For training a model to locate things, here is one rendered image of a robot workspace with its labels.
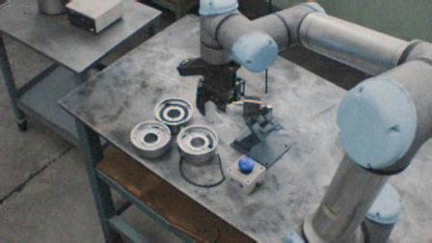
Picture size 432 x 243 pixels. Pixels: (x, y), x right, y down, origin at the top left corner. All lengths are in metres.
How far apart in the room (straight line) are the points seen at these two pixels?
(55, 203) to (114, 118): 0.94
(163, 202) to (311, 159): 0.48
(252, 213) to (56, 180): 1.35
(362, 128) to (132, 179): 1.12
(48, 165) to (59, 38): 0.70
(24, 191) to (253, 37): 1.70
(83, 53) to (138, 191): 0.59
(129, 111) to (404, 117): 1.03
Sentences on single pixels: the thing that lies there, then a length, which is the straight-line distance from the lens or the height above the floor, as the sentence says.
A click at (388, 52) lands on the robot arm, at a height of 1.37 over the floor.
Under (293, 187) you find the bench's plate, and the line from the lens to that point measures 1.43.
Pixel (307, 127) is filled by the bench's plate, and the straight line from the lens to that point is 1.58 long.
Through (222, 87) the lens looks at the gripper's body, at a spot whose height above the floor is 1.10.
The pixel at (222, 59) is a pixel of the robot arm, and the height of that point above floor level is 1.18.
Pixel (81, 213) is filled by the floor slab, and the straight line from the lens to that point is 2.41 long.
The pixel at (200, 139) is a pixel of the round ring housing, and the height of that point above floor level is 0.82.
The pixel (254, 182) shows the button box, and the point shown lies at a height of 0.83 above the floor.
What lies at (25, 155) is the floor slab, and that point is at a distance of 2.69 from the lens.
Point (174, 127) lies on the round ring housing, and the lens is 1.52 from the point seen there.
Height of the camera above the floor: 1.91
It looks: 45 degrees down
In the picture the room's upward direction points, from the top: straight up
